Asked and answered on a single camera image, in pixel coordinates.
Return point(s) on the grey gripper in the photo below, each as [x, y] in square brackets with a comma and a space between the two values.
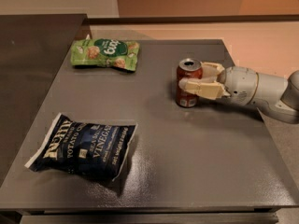
[241, 84]

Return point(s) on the red coke can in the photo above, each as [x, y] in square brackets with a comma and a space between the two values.
[188, 71]

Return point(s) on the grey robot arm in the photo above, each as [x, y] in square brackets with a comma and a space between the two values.
[276, 97]

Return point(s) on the green snack bag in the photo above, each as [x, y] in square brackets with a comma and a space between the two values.
[105, 53]

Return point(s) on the dark blue potato chip bag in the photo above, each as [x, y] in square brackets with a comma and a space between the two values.
[81, 148]

